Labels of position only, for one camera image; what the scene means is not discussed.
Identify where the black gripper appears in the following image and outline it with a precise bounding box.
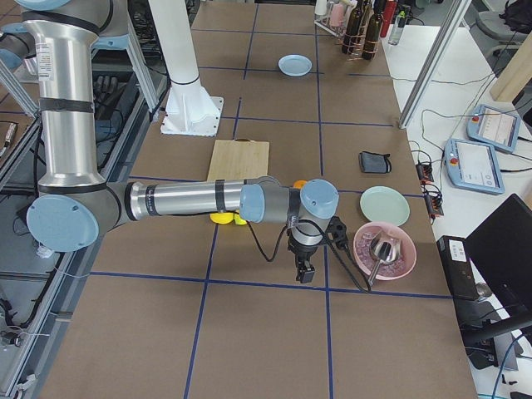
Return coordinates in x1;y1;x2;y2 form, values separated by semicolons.
288;239;322;283

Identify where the light blue plate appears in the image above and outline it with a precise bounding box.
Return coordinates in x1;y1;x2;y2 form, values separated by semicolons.
278;54;313;77

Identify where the light green plate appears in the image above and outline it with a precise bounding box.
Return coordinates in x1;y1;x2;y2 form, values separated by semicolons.
360;186;411;226

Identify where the metal scoop spoon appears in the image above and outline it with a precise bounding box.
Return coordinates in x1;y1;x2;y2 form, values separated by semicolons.
368;231;401;286

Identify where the right yellow lemon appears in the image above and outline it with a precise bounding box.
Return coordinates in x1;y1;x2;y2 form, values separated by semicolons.
234;213;248;225

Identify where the yellow lemon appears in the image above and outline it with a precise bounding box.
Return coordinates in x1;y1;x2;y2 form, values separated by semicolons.
234;213;248;225
209;212;234;224

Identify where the orange fruit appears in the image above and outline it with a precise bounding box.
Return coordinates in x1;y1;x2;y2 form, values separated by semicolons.
293;180;307;190

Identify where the pink bowl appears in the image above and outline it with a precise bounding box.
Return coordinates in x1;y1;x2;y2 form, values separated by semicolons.
352;222;416;281

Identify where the left yellow lemon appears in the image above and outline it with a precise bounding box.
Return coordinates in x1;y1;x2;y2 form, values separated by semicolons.
209;212;234;224

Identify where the folded dark grey cloth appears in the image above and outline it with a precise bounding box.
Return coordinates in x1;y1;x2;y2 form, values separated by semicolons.
358;151;392;174

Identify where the bamboo cutting board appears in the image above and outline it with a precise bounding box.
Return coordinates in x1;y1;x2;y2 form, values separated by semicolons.
206;140;270;181

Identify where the black desktop box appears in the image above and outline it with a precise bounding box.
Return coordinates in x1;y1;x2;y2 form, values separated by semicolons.
436;235;479;301

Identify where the black computer monitor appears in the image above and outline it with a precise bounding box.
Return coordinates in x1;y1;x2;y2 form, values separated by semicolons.
462;194;531;344

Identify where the near blue teach pendant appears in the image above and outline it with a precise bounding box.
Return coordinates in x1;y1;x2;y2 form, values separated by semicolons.
444;138;505;195

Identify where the blue teach pendant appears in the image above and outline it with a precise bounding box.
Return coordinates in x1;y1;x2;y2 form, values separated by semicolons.
466;104;521;154
444;138;505;195

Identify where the far blue teach pendant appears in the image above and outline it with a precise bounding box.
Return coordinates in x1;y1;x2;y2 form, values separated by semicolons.
466;104;521;154

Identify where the front dark wine bottle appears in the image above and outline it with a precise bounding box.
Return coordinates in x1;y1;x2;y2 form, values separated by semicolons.
342;1;371;54

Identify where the dark wine bottle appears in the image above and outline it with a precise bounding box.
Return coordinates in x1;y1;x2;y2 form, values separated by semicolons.
342;1;371;54
362;0;387;60

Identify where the middle dark wine bottle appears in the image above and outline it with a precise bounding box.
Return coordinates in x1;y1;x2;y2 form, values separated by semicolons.
362;0;387;60

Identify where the grey water bottle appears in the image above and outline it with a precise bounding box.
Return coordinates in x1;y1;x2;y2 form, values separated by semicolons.
388;10;407;46

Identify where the pink cup on top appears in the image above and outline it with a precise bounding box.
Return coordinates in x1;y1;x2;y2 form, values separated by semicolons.
329;2;346;27

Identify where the white cup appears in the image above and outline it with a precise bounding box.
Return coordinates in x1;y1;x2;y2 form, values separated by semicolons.
314;0;328;17

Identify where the red water bottle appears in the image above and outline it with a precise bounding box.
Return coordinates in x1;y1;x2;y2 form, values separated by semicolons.
380;0;398;38

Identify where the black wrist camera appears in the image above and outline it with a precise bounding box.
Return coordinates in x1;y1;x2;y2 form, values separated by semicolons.
325;216;348;250

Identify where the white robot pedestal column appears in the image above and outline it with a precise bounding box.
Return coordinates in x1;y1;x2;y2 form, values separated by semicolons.
150;1;224;136

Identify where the copper wire bottle rack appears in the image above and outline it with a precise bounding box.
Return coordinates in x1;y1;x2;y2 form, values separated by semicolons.
341;1;383;61

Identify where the white wire cup rack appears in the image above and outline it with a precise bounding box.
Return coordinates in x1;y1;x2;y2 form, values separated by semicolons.
313;0;352;38

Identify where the aluminium frame post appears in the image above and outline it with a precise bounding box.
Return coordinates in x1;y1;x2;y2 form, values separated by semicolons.
398;0;471;129

